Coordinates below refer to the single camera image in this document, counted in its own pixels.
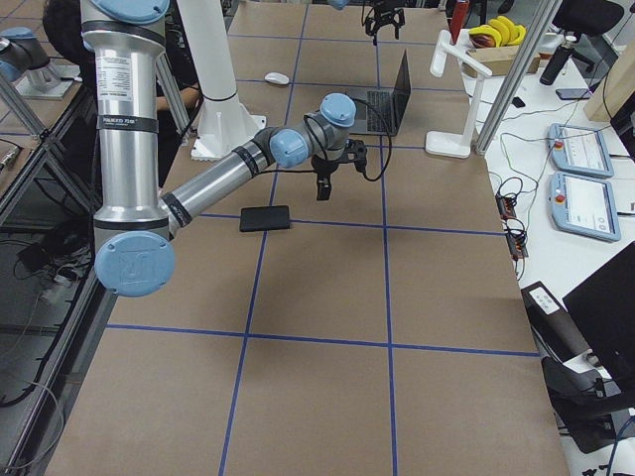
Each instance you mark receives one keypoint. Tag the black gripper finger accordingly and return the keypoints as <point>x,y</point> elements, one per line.
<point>323,189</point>

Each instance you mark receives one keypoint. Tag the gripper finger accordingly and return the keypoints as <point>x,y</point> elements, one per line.
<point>398,29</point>
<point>370,29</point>

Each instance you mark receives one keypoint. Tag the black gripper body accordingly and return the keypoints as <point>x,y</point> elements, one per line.
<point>383,11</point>
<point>323,167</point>

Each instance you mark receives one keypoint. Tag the grey laptop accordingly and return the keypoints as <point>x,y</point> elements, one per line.
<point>380,111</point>

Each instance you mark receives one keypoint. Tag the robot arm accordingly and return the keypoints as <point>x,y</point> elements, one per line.
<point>135,225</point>

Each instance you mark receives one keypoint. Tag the second grey robot arm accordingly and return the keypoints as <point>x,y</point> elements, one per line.
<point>25,63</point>

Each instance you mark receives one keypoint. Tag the black folded mouse pad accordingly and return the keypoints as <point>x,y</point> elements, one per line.
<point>264,218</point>

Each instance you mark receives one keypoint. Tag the white computer mouse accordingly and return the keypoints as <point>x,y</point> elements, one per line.
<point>277,78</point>

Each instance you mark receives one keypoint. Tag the yellow banana bunch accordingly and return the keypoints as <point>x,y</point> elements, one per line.
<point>496,33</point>

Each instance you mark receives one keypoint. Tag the cardboard box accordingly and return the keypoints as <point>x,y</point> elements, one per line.
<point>498,60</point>

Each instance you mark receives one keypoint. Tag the black water bottle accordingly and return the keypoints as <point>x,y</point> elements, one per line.
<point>558,60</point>

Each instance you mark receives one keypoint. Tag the black smartphone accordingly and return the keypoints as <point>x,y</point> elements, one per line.
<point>573,94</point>

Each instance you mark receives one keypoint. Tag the black office chair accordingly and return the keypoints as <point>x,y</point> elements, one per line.
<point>587,17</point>

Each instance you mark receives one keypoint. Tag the upper teach pendant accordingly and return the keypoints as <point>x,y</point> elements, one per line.
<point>579,150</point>

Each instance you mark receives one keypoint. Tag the teach pendant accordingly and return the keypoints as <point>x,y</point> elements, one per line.
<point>579,150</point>
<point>584,206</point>

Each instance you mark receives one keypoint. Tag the lower teach pendant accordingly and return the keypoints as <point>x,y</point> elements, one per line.
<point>584,206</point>

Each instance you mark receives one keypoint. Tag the black monitor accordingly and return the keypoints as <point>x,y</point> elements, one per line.
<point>602,308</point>

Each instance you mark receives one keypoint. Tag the red tool handle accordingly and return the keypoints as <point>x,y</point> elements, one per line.
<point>457,18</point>

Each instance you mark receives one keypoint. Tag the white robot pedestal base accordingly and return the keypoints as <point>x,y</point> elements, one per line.
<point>224,122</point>

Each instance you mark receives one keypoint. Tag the aluminium frame post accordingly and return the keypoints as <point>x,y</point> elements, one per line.
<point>543,18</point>

